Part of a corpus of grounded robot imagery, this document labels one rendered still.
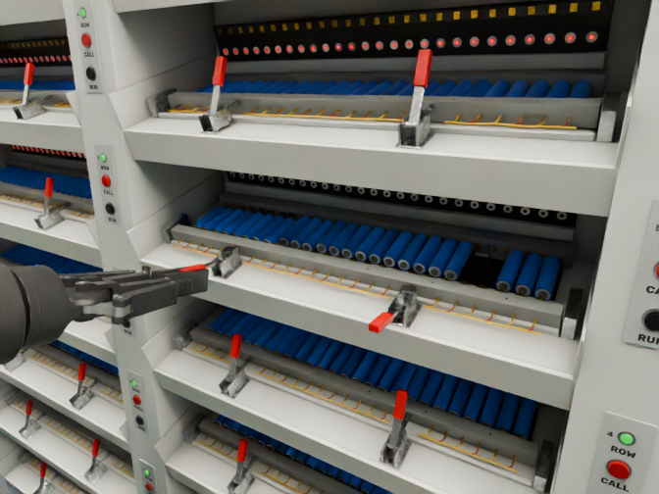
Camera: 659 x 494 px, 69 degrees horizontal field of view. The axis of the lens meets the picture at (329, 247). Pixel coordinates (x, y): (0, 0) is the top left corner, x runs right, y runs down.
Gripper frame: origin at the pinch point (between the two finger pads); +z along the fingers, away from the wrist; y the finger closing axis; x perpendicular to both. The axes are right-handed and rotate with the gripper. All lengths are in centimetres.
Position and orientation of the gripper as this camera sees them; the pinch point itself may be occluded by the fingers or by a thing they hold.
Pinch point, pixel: (180, 281)
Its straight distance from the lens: 62.8
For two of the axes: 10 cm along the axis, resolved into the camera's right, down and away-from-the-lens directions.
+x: 1.2, -9.8, -1.4
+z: 5.0, -0.6, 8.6
